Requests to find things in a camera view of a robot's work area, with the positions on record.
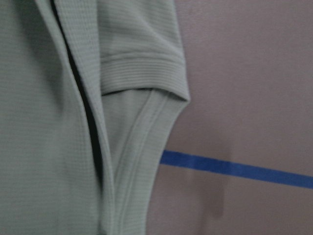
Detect blue tape line crosswise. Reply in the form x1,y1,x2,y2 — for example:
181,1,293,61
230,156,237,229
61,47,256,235
160,150,313,189

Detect light green long-sleeve shirt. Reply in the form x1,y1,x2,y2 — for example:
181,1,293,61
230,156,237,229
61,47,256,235
0,0,190,235

